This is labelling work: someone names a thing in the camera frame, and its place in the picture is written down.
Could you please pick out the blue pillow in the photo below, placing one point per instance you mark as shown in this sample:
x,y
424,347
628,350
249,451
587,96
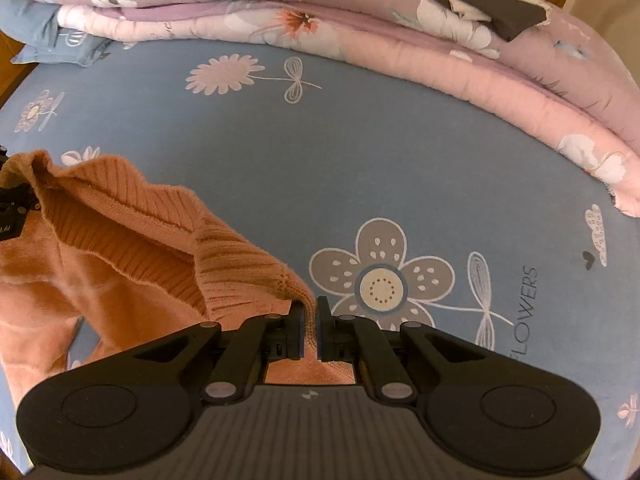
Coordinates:
x,y
30,20

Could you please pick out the orange knit sweater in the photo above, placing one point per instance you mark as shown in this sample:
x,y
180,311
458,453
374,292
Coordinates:
x,y
125,240

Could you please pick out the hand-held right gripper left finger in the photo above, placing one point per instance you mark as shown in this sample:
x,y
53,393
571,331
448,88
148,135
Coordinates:
x,y
298,330

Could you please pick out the pink floral quilt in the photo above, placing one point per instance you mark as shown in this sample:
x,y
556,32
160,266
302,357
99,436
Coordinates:
x,y
350,35

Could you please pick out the blue floral bed sheet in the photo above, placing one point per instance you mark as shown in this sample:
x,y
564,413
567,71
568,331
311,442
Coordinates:
x,y
350,160

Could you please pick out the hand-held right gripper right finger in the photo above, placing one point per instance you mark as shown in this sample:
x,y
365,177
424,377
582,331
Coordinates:
x,y
322,330

